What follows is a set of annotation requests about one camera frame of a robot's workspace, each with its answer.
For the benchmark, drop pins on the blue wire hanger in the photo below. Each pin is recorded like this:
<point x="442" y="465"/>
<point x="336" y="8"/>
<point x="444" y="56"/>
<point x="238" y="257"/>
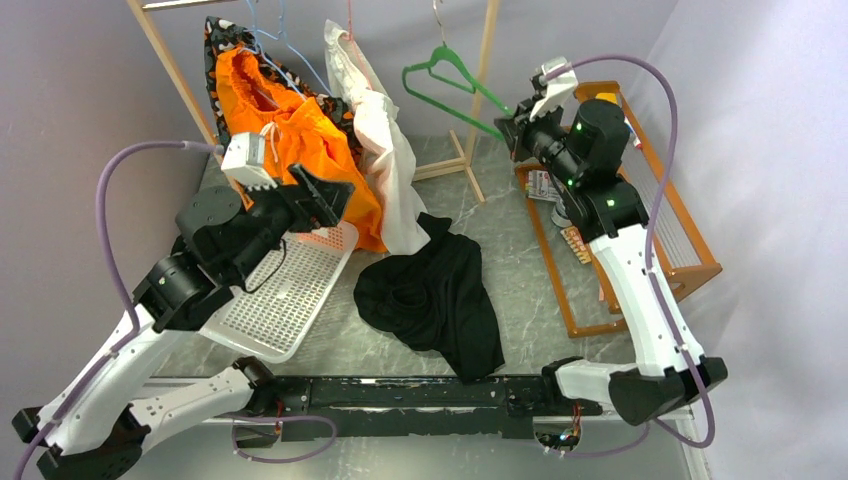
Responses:
<point x="292" y="32"/>

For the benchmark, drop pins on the orange pill blister strip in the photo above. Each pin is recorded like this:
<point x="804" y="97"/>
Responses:
<point x="575" y="242"/>

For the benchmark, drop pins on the green plastic hanger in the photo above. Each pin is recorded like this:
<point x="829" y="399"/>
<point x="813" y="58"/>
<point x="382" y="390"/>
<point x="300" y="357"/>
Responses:
<point x="450" y="86"/>

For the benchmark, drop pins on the wooden clothes rack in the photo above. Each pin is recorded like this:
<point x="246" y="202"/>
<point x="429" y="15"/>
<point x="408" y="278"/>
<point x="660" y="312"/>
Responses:
<point x="462" y="163"/>

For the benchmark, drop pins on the orange shorts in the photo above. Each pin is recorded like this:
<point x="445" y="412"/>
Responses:
<point x="298" y="152"/>

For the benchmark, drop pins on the black shorts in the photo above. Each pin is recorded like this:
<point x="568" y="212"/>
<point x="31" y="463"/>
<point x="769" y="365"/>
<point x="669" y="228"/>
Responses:
<point x="436" y="300"/>

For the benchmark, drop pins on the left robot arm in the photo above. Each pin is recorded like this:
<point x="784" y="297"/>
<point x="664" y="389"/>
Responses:
<point x="98" y="427"/>

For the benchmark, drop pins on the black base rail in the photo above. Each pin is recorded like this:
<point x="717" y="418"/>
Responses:
<point x="504" y="405"/>

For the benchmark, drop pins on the white shorts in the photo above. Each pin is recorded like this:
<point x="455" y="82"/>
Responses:
<point x="389" y="162"/>

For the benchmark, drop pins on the orange wooden shelf rack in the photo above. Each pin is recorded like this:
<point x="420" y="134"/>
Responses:
<point x="683" y="254"/>

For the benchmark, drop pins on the pink hanger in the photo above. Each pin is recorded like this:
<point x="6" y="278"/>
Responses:
<point x="351" y="26"/>

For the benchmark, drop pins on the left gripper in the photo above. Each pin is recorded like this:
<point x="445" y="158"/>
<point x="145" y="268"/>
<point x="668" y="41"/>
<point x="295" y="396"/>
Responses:
<point x="326" y="201"/>

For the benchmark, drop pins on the snack packet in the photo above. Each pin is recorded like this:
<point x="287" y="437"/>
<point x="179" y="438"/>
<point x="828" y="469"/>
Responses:
<point x="539" y="186"/>

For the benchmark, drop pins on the white plastic basket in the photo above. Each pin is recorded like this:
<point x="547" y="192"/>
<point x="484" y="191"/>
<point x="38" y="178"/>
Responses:
<point x="285" y="295"/>

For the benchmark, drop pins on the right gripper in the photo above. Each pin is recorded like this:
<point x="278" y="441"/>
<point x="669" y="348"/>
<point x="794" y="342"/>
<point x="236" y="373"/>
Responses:
<point x="516" y="131"/>

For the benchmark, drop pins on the patterned dark shorts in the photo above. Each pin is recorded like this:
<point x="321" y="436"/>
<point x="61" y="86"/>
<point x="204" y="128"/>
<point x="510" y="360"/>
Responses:
<point x="222" y="36"/>

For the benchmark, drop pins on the yellow sponge block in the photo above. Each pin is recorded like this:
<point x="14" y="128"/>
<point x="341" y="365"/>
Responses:
<point x="608" y="97"/>

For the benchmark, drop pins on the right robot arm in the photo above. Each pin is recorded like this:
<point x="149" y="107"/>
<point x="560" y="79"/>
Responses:
<point x="671" y="369"/>

